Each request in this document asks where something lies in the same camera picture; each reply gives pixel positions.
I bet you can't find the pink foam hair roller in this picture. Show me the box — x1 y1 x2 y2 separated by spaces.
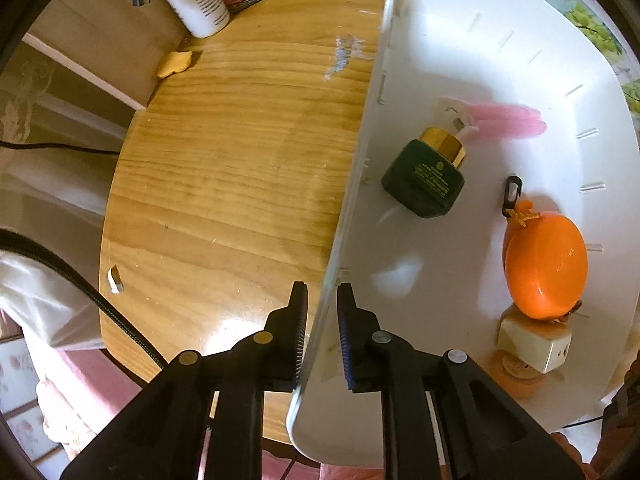
434 97 546 143

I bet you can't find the wooden shelf board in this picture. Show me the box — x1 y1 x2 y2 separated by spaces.
22 0 193 111

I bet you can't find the small yellow scrap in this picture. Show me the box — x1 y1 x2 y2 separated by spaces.
156 51 193 79

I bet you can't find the orange oval case with carabiner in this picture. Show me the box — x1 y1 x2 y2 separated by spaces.
501 176 589 321

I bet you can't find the thin black cable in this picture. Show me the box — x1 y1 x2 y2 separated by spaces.
0 141 121 156

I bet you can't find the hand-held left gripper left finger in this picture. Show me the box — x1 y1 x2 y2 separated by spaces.
60 281 308 480

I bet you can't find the pink cloth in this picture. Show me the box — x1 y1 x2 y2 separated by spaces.
35 347 166 446

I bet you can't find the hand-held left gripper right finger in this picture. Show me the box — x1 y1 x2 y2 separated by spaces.
336 282 586 480

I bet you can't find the dark patterned cloth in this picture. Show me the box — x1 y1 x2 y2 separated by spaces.
590 375 640 466

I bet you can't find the pink round eraser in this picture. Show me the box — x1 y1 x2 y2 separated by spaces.
492 352 546 400

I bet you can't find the dark green bottle gold cap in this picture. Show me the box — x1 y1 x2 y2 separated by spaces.
381 127 468 218

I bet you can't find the white cube charger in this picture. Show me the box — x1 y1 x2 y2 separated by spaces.
496 314 572 374

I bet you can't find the black braided cable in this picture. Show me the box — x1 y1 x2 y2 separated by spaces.
0 230 166 373

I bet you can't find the white plastic basket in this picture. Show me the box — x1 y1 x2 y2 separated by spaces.
286 0 640 468

